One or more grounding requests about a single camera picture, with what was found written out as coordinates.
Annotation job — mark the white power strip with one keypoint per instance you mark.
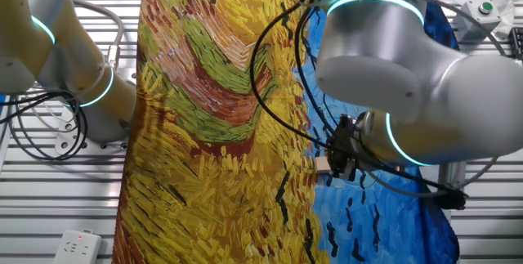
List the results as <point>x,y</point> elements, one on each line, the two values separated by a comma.
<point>77,247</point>

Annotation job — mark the grey box with green button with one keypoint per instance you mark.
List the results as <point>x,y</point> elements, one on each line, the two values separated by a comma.
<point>476,21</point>

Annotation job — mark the small wooden block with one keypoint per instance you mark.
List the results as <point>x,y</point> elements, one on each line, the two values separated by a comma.
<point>321,165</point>

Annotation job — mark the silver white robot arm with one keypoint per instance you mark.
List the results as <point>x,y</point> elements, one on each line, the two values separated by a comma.
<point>367,72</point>

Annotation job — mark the painted wheat field cloth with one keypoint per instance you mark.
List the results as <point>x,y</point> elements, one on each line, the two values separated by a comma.
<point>224,174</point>

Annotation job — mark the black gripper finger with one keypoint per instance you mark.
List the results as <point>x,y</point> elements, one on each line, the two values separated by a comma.
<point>335,168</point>
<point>349,173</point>

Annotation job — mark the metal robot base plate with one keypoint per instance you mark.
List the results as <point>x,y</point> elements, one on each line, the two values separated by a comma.
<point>65,141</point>

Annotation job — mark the black keyboard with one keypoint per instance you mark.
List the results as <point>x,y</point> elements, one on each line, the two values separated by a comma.
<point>517,43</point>

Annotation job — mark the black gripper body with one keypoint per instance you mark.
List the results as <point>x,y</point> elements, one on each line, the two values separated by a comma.
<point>347,141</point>

